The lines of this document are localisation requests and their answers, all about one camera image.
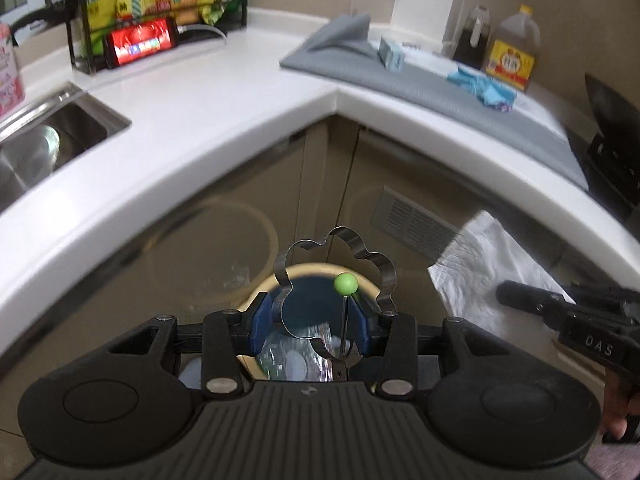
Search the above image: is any stainless steel sink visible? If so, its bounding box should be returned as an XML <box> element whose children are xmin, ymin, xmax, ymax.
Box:
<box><xmin>0</xmin><ymin>82</ymin><xmax>132</xmax><ymax>214</ymax></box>

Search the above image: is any white paper tissue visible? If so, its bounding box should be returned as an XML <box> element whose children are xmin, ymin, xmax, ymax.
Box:
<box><xmin>427</xmin><ymin>209</ymin><xmax>577</xmax><ymax>334</ymax></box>

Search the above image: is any flower shaped metal mould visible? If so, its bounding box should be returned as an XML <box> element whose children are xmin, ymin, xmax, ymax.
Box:
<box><xmin>272</xmin><ymin>226</ymin><xmax>399</xmax><ymax>362</ymax></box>

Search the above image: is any black smartphone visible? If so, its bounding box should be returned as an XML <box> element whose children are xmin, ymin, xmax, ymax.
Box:
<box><xmin>103</xmin><ymin>17</ymin><xmax>180</xmax><ymax>69</ymax></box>

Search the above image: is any pink fuzzy cloth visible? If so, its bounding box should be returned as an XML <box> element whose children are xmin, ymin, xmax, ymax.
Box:
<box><xmin>587</xmin><ymin>447</ymin><xmax>640</xmax><ymax>480</ymax></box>

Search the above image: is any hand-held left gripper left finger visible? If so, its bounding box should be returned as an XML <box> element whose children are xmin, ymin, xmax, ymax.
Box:
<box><xmin>105</xmin><ymin>291</ymin><xmax>275</xmax><ymax>395</ymax></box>

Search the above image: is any pale blue round object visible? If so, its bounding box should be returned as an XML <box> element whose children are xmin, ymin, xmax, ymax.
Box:
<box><xmin>177</xmin><ymin>359</ymin><xmax>203</xmax><ymax>388</ymax></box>

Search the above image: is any blue bin with cream rim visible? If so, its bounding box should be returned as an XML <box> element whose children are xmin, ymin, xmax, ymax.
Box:
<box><xmin>235</xmin><ymin>261</ymin><xmax>382</xmax><ymax>383</ymax></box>

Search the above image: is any steel bowl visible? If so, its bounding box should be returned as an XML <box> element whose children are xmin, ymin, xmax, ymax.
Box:
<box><xmin>0</xmin><ymin>125</ymin><xmax>62</xmax><ymax>187</ymax></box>

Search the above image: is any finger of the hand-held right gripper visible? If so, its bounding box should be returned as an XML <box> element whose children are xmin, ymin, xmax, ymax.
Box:
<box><xmin>496</xmin><ymin>280</ymin><xmax>577</xmax><ymax>317</ymax></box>

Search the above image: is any silver vent grille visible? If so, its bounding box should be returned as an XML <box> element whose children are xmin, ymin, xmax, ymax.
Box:
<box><xmin>369</xmin><ymin>186</ymin><xmax>462</xmax><ymax>262</ymax></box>

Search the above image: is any cooking wine jug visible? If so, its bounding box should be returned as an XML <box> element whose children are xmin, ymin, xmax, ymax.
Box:
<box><xmin>480</xmin><ymin>4</ymin><xmax>542</xmax><ymax>93</ymax></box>

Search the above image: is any dark glass dispenser bottle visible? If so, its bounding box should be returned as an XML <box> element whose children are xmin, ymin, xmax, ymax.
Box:
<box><xmin>452</xmin><ymin>5</ymin><xmax>494</xmax><ymax>69</ymax></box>

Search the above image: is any pink carton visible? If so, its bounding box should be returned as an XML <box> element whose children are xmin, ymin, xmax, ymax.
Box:
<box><xmin>0</xmin><ymin>22</ymin><xmax>27</xmax><ymax>122</ymax></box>

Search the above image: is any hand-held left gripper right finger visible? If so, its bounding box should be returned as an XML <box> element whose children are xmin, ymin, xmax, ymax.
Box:
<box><xmin>350</xmin><ymin>295</ymin><xmax>508</xmax><ymax>397</ymax></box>

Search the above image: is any white charging cable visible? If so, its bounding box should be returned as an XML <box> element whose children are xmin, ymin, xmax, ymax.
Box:
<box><xmin>175</xmin><ymin>23</ymin><xmax>229</xmax><ymax>42</ymax></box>

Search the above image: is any clear plastic bag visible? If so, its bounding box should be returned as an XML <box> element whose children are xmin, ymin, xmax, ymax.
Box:
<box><xmin>256</xmin><ymin>324</ymin><xmax>337</xmax><ymax>384</ymax></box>

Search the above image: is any black pan handle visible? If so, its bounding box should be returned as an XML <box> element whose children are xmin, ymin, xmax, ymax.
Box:
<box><xmin>10</xmin><ymin>2</ymin><xmax>81</xmax><ymax>45</ymax></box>

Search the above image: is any grey counter mat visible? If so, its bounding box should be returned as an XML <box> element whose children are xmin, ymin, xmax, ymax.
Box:
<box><xmin>279</xmin><ymin>14</ymin><xmax>591</xmax><ymax>192</ymax></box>

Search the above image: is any black wok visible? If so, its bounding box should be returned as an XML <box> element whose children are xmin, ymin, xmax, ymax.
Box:
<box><xmin>583</xmin><ymin>72</ymin><xmax>640</xmax><ymax>152</ymax></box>

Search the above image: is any small teal box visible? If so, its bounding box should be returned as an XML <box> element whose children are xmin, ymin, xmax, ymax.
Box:
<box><xmin>377</xmin><ymin>37</ymin><xmax>407</xmax><ymax>72</ymax></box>

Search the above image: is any beige cabinet door with vent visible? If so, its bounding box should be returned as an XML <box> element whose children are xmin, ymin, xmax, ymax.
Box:
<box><xmin>345</xmin><ymin>130</ymin><xmax>608</xmax><ymax>376</ymax></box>

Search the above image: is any black wire rack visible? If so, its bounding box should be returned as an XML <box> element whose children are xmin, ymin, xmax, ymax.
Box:
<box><xmin>66</xmin><ymin>0</ymin><xmax>250</xmax><ymax>77</ymax></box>

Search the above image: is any blue crumpled cloth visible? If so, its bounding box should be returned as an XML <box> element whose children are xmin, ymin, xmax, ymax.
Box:
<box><xmin>446</xmin><ymin>65</ymin><xmax>516</xmax><ymax>112</ymax></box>

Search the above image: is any person's right hand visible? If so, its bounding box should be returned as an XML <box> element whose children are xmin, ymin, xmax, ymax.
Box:
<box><xmin>601</xmin><ymin>366</ymin><xmax>633</xmax><ymax>442</ymax></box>

